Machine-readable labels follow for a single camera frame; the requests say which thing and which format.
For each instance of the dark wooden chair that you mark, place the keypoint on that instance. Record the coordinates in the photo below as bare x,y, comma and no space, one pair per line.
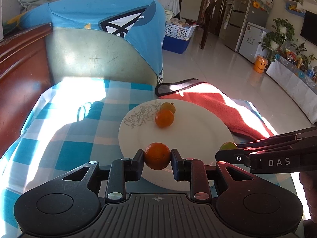
206,29

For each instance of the orange mandarin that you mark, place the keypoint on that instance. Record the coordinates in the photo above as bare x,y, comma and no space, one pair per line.
157,156
164,119

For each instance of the houndstooth sofa cover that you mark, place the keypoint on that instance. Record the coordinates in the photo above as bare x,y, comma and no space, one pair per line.
160,75

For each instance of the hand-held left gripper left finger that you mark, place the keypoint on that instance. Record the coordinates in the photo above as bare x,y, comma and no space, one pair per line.
139,164

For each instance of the white plate with line drawing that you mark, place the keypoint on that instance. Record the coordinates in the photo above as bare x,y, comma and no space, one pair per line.
198,129

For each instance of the orange smiley bin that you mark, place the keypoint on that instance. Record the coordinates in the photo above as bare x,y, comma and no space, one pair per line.
260,65

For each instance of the table with white cloth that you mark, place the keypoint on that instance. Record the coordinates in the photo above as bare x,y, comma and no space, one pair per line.
166,1

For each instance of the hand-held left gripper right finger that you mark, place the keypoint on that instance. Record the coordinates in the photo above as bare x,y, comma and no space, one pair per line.
175,164

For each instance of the white plastic basket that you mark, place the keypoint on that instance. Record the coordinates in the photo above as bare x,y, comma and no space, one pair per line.
179,31

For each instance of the brown wooden door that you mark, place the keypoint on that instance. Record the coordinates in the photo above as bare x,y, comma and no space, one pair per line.
218,7

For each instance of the cabinet with white cover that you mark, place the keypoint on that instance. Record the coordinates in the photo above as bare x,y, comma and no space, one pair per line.
292,81

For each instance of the green jujube fruit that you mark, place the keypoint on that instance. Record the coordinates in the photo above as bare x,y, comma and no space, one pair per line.
227,145

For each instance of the person's right hand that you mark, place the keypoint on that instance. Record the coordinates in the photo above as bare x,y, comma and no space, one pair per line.
309,193

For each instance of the yellow-brown round fruit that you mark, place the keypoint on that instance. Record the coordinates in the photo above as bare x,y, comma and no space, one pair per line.
169,106

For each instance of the red cloth with dark trim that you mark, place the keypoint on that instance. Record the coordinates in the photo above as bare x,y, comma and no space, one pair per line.
210,99

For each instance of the silver refrigerator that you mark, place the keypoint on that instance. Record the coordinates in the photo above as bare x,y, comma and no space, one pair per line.
239,14

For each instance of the black television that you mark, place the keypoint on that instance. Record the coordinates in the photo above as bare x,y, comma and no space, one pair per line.
309,28

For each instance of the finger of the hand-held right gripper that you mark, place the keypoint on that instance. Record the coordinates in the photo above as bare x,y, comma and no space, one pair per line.
229,156
267,140

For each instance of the wall shelf with ornaments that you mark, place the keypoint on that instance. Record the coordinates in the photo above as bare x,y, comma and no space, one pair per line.
296,5

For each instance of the small white freezer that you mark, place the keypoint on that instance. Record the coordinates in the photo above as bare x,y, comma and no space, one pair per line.
251,43

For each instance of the potted green plant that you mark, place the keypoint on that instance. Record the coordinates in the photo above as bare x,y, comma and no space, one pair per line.
271,41
282,27

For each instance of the plastic storage box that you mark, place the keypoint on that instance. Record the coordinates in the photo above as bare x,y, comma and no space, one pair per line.
175,45

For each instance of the blue checkered tablecloth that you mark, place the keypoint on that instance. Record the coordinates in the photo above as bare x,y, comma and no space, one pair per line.
74,138

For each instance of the pale green sofa cushion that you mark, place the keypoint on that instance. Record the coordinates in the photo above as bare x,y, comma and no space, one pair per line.
94,54

